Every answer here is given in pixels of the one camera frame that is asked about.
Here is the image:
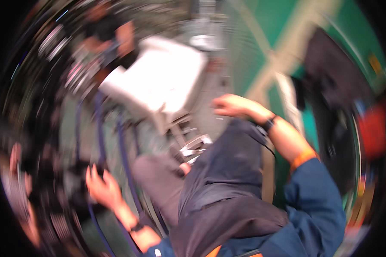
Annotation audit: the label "person's legs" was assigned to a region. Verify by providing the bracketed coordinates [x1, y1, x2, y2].
[131, 154, 193, 232]

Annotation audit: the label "black bag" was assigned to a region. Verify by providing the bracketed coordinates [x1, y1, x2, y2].
[291, 27, 375, 196]

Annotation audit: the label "shiny metal machine part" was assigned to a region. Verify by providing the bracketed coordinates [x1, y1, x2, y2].
[179, 134, 214, 165]

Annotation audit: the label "person's right hand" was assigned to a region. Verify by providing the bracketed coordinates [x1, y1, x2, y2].
[212, 93, 275, 125]

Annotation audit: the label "red box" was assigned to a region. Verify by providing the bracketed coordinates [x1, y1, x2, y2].
[356, 101, 386, 160]

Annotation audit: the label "white machine housing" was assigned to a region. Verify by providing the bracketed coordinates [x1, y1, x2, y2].
[98, 35, 210, 136]

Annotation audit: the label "blue hose bundle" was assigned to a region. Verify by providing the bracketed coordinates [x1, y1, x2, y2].
[73, 91, 155, 257]

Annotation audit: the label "person's body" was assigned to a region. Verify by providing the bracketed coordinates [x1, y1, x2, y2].
[146, 118, 347, 257]

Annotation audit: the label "person's left hand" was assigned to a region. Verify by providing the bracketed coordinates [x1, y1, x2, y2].
[86, 164, 124, 211]

